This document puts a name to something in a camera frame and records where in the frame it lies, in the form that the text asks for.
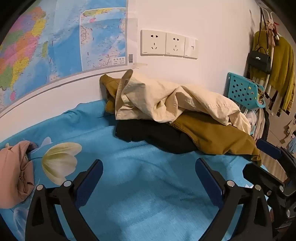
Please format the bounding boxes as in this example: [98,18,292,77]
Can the mustard garment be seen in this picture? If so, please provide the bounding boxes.
[99,74,262,166]

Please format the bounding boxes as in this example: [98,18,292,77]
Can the pile of pale clothes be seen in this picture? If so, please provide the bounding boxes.
[243,107,271,142]

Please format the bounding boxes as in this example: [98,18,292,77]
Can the teal plastic basket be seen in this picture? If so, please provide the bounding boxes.
[225,72,266,109]

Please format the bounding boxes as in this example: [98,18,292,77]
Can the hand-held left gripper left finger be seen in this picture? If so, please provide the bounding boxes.
[25,159,104,241]

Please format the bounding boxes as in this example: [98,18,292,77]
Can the white coat rack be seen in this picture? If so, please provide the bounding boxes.
[259,6,284,93]

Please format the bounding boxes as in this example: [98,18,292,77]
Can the beige plush toy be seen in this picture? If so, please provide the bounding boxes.
[265,20,281,47]

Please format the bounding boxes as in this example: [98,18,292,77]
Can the black garment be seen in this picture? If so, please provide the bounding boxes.
[113,120,201,154]

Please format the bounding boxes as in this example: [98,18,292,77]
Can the colourful wall map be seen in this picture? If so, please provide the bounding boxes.
[0,0,139,116]

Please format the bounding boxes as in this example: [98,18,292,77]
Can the blue floral bed sheet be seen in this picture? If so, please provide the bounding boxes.
[0,100,273,241]

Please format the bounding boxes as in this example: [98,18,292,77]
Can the cream garment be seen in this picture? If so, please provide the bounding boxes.
[115,69,251,135]

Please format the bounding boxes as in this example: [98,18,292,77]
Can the white wall socket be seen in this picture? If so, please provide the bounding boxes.
[141,29,166,56]
[165,32,187,57]

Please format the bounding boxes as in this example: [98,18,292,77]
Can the olive hanging sweater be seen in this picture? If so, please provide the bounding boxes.
[252,30,296,112]

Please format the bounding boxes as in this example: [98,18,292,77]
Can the pink garment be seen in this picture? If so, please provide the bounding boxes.
[0,140,38,209]

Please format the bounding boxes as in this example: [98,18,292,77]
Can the black handbag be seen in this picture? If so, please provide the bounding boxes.
[247,8,272,75]

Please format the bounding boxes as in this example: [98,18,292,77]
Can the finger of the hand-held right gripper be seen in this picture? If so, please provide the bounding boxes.
[242,163,287,189]
[256,138,296,179]

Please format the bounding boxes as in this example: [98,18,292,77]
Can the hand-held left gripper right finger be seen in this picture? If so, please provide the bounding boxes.
[195,158,271,241]

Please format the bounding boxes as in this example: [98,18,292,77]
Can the striped brown hanging garment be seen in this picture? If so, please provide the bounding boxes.
[245,76,289,116]

